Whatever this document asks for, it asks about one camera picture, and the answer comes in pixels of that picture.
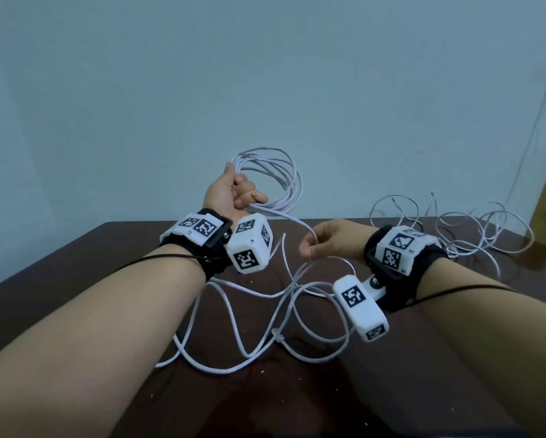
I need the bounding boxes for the white marker camera box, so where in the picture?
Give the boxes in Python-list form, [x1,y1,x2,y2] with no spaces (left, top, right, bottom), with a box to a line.
[226,213,274,274]
[332,274,390,343]

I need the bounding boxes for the person's left forearm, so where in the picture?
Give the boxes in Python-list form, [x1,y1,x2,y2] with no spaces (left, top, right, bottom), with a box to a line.
[0,244,208,438]

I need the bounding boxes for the black wrist strap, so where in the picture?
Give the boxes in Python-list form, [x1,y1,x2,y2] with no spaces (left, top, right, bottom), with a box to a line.
[160,208,234,282]
[363,224,450,314]

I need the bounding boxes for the person's right hand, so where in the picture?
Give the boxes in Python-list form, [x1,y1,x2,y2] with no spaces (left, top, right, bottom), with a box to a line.
[298,218,380,263]

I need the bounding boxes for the person's left hand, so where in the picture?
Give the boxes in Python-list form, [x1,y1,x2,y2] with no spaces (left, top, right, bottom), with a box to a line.
[203,162,269,220]

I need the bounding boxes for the white marker wrist plate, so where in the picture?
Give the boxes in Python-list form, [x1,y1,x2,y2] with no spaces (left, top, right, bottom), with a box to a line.
[159,213,233,248]
[374,225,442,274]

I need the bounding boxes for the thin black wire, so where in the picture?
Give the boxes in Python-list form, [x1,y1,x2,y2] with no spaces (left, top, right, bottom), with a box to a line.
[409,284,519,311]
[112,253,212,271]

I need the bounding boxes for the thin grey wall wire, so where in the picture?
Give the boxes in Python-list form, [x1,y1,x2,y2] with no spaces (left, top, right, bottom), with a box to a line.
[503,52,546,210]

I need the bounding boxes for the long white cable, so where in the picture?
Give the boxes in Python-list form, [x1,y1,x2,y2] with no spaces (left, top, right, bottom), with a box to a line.
[154,148,536,375]

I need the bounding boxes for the person's right forearm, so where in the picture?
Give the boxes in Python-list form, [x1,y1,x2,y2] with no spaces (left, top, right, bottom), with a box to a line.
[414,257,546,438]

